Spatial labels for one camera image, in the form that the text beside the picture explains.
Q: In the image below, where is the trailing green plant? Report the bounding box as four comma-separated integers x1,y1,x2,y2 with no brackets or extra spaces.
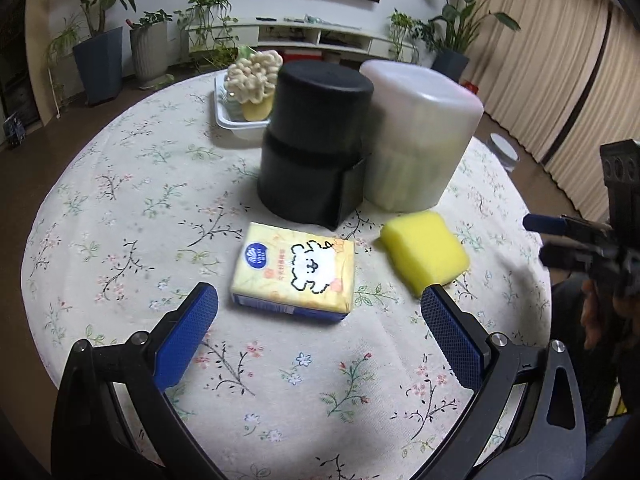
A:
174,0,240,74

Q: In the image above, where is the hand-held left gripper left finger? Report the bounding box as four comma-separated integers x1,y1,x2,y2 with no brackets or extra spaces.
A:
52,282,247,480

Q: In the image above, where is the yellow tissue pack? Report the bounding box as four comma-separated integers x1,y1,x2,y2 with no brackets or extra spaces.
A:
229,221,356,324

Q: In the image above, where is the white translucent container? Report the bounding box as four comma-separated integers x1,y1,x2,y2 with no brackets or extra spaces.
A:
359,59,485,212

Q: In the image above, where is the round floral tablecloth table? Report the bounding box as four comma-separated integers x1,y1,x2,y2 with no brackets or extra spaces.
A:
21,67,554,480

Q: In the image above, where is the cream chenille wash mitt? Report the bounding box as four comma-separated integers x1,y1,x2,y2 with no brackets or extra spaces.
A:
225,50,282,107

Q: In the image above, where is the white television cabinet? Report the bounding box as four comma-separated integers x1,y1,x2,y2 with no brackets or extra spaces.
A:
186,22,437,69

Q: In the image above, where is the dark blue box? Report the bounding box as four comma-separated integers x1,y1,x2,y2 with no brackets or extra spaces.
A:
2,115,27,151

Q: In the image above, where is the tall plant in blue pot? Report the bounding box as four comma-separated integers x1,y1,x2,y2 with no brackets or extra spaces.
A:
46,0,137,107

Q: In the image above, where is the large yellow sponge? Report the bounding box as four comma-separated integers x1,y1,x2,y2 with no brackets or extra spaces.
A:
379,211,471,297

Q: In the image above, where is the small yellow sponge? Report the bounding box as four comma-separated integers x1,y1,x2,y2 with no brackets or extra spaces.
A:
242,94,275,122

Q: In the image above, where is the small bushy green plant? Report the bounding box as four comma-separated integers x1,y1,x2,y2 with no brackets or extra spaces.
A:
387,9,437,64

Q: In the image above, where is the person's right hand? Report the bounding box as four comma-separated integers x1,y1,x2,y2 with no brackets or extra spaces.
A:
580,279,640,352

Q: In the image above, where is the plant in white ribbed pot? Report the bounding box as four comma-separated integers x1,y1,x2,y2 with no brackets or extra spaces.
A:
125,9,175,90

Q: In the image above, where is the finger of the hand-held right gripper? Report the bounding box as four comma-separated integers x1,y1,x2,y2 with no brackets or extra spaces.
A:
538,241,617,275
522,213,610,237

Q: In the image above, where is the white plastic tray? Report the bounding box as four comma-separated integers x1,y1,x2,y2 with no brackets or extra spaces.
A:
213,72,274,142

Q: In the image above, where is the black cylindrical container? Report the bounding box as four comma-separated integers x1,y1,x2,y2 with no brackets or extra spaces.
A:
256,61,375,231

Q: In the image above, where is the beige curtain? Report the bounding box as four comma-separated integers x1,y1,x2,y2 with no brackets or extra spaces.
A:
470,0,640,227

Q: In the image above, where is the white round device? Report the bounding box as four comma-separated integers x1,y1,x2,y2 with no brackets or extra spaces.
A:
487,132,522,172

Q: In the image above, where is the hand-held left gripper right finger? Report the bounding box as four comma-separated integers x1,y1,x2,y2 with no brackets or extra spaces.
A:
420,284,588,480

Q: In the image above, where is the large-leaf plant in dark pot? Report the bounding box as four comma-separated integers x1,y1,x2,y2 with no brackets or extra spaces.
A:
416,0,522,84

